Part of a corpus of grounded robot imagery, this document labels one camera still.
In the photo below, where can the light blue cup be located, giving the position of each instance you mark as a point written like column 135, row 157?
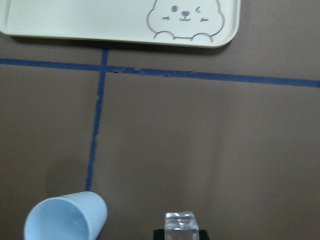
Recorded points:
column 76, row 216

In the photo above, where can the clear ice cube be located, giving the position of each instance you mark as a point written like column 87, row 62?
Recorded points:
column 181, row 226

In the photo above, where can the cream bear tray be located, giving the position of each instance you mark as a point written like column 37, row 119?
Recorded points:
column 185, row 23

